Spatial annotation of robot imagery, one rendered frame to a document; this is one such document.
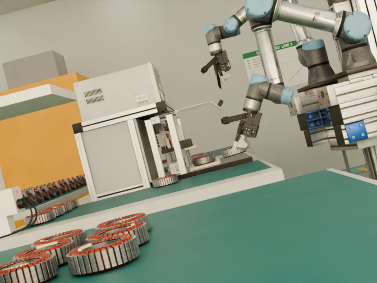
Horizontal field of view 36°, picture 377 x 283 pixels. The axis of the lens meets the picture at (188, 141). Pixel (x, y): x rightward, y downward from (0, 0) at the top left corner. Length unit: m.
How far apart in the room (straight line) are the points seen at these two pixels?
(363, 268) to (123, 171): 2.18
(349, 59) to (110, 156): 1.16
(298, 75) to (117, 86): 5.68
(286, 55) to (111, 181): 5.87
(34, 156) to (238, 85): 3.10
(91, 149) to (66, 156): 3.83
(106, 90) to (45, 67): 4.09
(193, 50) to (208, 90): 0.60
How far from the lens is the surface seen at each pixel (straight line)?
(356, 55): 2.69
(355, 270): 0.59
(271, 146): 8.23
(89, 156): 2.72
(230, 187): 1.90
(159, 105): 2.66
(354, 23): 2.56
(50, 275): 0.96
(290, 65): 8.32
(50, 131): 6.58
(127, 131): 2.69
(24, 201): 2.08
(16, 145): 6.69
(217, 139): 8.19
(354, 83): 2.66
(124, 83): 2.83
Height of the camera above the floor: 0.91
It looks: level
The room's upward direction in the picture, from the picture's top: 14 degrees counter-clockwise
